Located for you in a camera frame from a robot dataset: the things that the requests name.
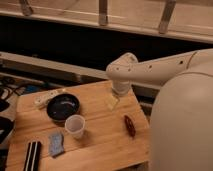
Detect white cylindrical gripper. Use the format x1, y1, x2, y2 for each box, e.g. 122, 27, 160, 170
106, 81, 131, 110

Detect dark red pepper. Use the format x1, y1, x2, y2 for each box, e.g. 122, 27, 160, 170
124, 115, 136, 137

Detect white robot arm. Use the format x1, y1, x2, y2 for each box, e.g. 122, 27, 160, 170
106, 48, 213, 171

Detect wooden table board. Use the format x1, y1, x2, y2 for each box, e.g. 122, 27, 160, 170
6, 81, 149, 171

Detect black round bowl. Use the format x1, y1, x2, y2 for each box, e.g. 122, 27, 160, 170
46, 93, 80, 121

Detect blue sponge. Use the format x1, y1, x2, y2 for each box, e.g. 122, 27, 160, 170
49, 132, 64, 157

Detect white power strip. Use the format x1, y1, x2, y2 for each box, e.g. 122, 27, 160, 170
34, 89, 65, 108

